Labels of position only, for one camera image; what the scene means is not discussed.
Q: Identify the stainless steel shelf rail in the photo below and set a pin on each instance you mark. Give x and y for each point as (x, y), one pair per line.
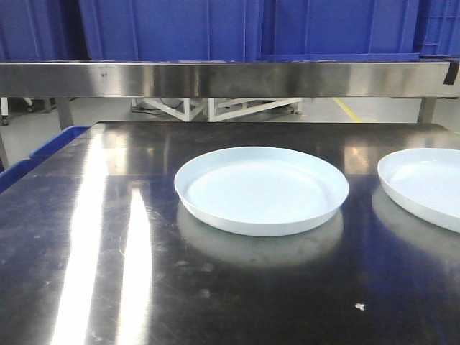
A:
(218, 80)

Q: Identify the blue side bin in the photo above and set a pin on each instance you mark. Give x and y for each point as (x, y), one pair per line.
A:
(57, 142)
(15, 172)

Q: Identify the front blue side bin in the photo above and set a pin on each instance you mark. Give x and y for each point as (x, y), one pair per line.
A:
(15, 172)

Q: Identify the white round plate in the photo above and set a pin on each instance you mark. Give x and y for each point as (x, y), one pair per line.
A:
(425, 182)
(261, 191)

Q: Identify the black tape strip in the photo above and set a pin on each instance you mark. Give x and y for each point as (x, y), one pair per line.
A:
(452, 72)

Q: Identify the far right blue crate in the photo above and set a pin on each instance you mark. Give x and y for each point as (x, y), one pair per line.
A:
(437, 29)

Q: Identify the middle blue crate on shelf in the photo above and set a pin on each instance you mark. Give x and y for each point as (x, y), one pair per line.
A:
(173, 31)

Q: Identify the steel shelf post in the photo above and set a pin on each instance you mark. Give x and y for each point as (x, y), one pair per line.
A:
(426, 111)
(64, 112)

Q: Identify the far left blue crate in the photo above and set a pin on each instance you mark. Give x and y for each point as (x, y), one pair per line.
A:
(34, 31)

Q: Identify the blue crate on shelf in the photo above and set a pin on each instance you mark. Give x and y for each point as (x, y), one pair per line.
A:
(360, 31)
(173, 31)

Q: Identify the rear blue side bin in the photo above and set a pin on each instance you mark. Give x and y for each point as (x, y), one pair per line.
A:
(57, 142)

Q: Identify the left steel shelf post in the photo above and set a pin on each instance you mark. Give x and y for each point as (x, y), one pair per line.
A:
(64, 112)

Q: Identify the right steel shelf post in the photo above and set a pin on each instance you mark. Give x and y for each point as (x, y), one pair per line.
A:
(426, 111)

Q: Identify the right blue crate on shelf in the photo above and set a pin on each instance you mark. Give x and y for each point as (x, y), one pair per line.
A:
(360, 31)

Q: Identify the white metal frame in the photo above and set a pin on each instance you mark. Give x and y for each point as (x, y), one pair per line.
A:
(214, 109)

